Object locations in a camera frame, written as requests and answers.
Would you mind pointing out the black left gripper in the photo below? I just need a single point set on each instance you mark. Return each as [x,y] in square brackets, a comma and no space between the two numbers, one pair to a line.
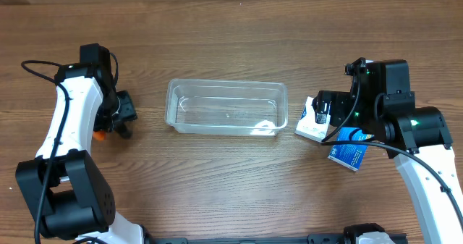
[126,110]

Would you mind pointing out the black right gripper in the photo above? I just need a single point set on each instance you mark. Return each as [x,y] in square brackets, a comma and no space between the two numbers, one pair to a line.
[337,99]

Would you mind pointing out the white Hansaplast plaster box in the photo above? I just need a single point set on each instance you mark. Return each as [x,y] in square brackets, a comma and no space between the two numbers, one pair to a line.
[308,127]

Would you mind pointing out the orange Redoxon tube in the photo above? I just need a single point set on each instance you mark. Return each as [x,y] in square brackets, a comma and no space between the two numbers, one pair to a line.
[99,135]

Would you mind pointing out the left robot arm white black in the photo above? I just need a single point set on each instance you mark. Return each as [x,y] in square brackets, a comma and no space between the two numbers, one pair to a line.
[66,193]

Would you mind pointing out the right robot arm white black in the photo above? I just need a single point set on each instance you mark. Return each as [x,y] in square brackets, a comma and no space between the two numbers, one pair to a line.
[381,104]

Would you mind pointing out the clear plastic container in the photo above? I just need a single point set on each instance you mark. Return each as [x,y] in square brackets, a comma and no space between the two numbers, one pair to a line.
[226,107]

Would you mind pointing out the blue medicine box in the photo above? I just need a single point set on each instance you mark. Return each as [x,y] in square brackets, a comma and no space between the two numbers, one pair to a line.
[349,156]

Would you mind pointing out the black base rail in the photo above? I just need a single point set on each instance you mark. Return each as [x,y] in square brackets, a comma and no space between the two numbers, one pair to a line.
[310,239]

